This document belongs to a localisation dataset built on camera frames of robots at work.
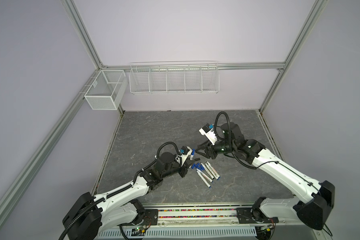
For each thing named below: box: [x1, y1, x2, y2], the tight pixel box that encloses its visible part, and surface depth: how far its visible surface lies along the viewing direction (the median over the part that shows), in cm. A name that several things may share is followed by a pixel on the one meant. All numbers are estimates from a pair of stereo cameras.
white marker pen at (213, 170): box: [206, 161, 221, 179], surface depth 91 cm
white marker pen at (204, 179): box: [196, 170, 211, 189], surface depth 87 cm
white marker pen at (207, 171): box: [200, 162, 215, 179], surface depth 91 cm
